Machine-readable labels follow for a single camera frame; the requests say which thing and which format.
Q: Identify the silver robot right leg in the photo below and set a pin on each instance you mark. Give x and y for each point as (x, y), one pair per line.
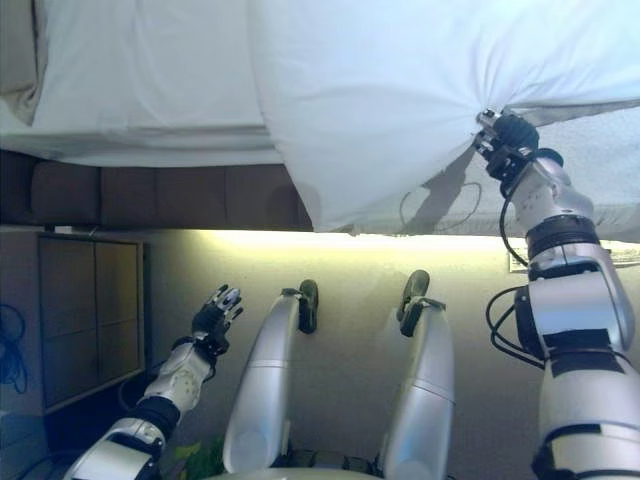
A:
(425, 390)

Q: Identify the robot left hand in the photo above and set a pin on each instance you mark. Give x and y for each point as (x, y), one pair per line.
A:
(215, 320)

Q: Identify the wooden nightstand with drawers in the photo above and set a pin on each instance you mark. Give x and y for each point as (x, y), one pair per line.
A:
(90, 310)

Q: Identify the dark robot foot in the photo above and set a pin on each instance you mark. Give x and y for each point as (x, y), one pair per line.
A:
(415, 287)
(309, 305)

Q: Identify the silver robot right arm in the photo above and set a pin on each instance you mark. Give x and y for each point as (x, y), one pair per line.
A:
(575, 310)

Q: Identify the dark robot left foot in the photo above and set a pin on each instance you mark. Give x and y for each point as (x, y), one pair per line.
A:
(309, 305)

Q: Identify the silver robot left leg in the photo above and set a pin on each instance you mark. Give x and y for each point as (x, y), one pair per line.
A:
(265, 375)

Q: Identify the brown upholstered bed frame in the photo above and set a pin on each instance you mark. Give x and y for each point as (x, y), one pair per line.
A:
(125, 195)

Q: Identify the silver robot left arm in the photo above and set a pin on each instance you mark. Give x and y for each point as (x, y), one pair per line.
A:
(175, 380)

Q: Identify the green plant leaves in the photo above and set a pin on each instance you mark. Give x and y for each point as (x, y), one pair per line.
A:
(192, 452)

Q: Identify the dark robot right foot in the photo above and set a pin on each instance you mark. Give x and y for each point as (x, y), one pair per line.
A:
(415, 287)

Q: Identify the mattress with white sheet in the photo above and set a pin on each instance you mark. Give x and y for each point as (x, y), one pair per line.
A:
(150, 65)

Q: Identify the white duvet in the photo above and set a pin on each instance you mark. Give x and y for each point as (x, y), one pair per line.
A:
(375, 100)

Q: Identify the large beige pillow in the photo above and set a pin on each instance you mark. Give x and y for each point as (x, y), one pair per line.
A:
(15, 75)

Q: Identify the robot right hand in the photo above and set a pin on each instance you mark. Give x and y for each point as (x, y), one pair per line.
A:
(510, 145)

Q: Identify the silver robot leg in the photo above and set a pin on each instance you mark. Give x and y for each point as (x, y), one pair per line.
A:
(265, 375)
(425, 390)

